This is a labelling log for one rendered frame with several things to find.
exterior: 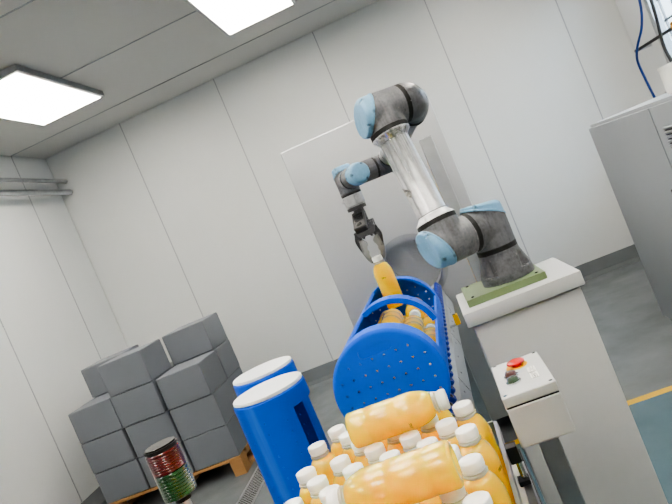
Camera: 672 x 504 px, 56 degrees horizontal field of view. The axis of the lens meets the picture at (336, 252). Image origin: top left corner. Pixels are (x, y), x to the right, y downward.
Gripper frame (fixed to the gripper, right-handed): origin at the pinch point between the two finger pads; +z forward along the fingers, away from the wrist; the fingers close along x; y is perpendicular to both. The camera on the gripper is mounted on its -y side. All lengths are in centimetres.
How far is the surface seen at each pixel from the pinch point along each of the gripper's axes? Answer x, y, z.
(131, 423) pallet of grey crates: 255, 224, 63
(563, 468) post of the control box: -30, -103, 44
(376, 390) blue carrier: 3, -76, 25
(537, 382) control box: -31, -109, 24
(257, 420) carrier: 60, -15, 37
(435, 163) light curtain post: -33, 65, -25
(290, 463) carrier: 55, -14, 55
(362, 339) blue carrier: 2, -76, 12
